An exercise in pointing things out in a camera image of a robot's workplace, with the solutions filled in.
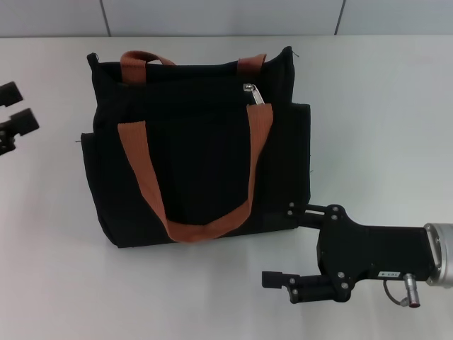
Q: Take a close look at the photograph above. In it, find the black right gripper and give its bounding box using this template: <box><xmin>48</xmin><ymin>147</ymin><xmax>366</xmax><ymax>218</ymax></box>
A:
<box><xmin>260</xmin><ymin>201</ymin><xmax>439</xmax><ymax>306</ymax></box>

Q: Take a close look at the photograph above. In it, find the black bag with brown handles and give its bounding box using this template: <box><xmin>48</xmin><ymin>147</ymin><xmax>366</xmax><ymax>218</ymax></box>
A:
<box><xmin>74</xmin><ymin>45</ymin><xmax>314</xmax><ymax>250</ymax></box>

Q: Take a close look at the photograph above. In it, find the right gripper cable with plug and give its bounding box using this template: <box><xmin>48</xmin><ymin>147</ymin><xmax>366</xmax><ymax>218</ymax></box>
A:
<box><xmin>383</xmin><ymin>272</ymin><xmax>419</xmax><ymax>307</ymax></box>

